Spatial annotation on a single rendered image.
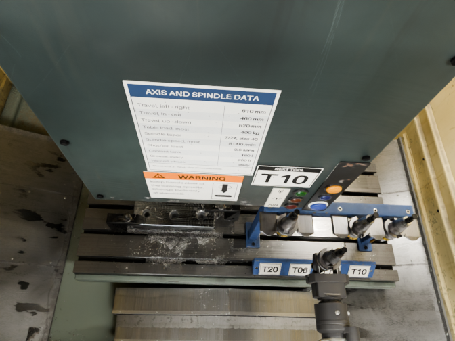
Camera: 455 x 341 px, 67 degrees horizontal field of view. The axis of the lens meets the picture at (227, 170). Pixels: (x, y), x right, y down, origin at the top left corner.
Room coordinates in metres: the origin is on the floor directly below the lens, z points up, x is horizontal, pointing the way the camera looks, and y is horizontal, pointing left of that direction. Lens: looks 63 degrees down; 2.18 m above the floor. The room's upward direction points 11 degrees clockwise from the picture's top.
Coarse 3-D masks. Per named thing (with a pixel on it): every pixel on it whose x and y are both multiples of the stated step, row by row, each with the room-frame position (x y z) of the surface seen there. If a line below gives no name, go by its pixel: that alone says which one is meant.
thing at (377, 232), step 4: (376, 220) 0.41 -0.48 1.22; (380, 220) 0.42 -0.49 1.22; (372, 224) 0.40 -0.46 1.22; (376, 224) 0.40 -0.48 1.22; (380, 224) 0.40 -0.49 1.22; (372, 228) 0.38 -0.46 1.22; (376, 228) 0.39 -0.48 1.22; (380, 228) 0.39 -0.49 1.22; (372, 232) 0.37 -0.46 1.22; (376, 232) 0.37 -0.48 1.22; (380, 232) 0.38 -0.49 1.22; (384, 232) 0.38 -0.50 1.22; (372, 236) 0.36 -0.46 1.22; (376, 236) 0.36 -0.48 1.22; (380, 236) 0.36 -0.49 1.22; (384, 236) 0.37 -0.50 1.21
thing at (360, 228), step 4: (368, 216) 0.39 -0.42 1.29; (356, 220) 0.39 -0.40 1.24; (360, 220) 0.38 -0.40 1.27; (364, 220) 0.38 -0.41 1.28; (356, 224) 0.38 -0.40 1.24; (360, 224) 0.37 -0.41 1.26; (364, 224) 0.37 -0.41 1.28; (368, 224) 0.37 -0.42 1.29; (356, 228) 0.37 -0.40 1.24; (360, 228) 0.36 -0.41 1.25; (364, 228) 0.36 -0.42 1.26; (368, 228) 0.37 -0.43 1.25; (360, 232) 0.36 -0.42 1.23; (364, 232) 0.36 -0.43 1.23
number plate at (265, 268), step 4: (260, 264) 0.28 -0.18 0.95; (264, 264) 0.28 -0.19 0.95; (268, 264) 0.28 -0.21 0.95; (272, 264) 0.28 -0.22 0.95; (276, 264) 0.29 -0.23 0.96; (280, 264) 0.29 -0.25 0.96; (260, 268) 0.26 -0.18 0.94; (264, 268) 0.27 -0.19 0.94; (268, 268) 0.27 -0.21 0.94; (272, 268) 0.27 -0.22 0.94; (276, 268) 0.28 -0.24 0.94; (280, 268) 0.28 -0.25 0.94; (260, 272) 0.25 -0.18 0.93; (264, 272) 0.26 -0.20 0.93; (268, 272) 0.26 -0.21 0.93; (272, 272) 0.26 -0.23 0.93; (276, 272) 0.26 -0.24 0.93
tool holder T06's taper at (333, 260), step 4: (336, 248) 0.28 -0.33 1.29; (324, 252) 0.28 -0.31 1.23; (328, 252) 0.27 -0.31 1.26; (332, 252) 0.27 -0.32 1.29; (336, 252) 0.26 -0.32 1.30; (324, 256) 0.26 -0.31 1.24; (328, 256) 0.26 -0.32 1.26; (332, 256) 0.26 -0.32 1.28; (336, 256) 0.25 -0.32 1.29; (340, 256) 0.26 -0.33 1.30; (324, 260) 0.25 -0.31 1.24; (328, 260) 0.25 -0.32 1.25; (332, 260) 0.25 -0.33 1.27; (336, 260) 0.25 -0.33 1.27; (328, 264) 0.25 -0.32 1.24; (332, 264) 0.25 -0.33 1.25; (336, 264) 0.25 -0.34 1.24
